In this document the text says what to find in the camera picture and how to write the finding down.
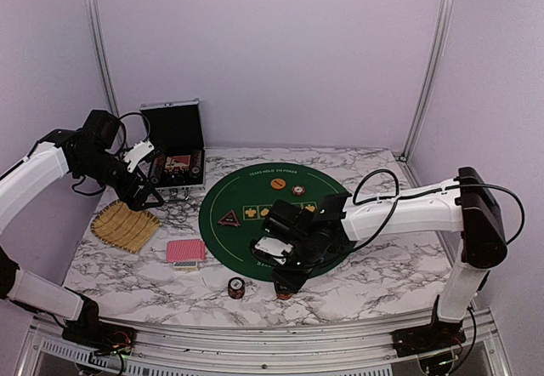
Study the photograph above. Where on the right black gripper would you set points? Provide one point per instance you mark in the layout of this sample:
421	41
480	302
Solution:
291	285

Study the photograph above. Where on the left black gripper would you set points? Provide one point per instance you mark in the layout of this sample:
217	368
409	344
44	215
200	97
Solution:
135	202

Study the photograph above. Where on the red poker chip stack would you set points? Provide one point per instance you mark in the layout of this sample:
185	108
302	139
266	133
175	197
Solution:
283	295

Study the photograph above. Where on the black poker chip stack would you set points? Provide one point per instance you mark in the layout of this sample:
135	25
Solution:
236	288

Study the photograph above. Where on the red-backed card deck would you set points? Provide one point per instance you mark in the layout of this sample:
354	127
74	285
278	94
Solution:
187	250

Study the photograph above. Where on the triangular all-in button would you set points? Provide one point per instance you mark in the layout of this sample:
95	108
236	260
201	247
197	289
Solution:
230	219

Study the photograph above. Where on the orange big blind button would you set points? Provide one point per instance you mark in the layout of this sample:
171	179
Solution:
278	184

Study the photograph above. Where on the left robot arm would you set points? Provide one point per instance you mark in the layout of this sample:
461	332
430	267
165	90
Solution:
27	186

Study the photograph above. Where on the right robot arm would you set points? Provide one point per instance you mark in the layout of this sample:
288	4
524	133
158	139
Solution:
464	204

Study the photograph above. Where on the left chip row in case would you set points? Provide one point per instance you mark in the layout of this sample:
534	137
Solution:
156	169

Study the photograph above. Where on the chip row in case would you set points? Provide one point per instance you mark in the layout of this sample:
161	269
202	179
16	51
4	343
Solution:
195	164
156	169

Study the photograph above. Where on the woven bamboo tray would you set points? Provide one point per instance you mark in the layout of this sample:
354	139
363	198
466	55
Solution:
120	227

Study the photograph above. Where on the card deck in case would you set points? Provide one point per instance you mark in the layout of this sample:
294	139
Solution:
177	164

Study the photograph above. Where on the aluminium poker case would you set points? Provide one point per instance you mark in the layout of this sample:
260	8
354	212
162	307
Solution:
177	124

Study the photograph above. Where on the right chip row in case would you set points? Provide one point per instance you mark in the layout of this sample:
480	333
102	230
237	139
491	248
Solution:
195	164

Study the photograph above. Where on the playing card box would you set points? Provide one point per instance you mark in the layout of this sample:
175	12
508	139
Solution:
186	265

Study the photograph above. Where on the round green poker mat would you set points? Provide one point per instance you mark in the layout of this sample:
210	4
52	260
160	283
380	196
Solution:
248	192

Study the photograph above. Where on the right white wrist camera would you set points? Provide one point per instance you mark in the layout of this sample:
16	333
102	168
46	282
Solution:
269	249

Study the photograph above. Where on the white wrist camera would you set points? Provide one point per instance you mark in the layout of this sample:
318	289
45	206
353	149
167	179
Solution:
269	249
144	151

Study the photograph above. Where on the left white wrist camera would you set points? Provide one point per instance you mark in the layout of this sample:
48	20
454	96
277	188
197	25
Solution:
144	151

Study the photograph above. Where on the front aluminium rail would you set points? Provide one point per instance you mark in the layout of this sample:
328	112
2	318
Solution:
362	347

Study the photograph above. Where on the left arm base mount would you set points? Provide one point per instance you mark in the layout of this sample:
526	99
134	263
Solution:
106	338

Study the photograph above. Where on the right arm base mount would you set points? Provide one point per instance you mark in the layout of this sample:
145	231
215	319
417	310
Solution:
426	338

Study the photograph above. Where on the left aluminium frame post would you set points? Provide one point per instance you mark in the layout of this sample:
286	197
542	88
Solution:
99	47

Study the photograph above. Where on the aluminium frame post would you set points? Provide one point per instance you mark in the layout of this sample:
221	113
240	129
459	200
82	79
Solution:
99	47
437	49

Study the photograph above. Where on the right aluminium frame post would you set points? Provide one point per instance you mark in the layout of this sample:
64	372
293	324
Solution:
437	49

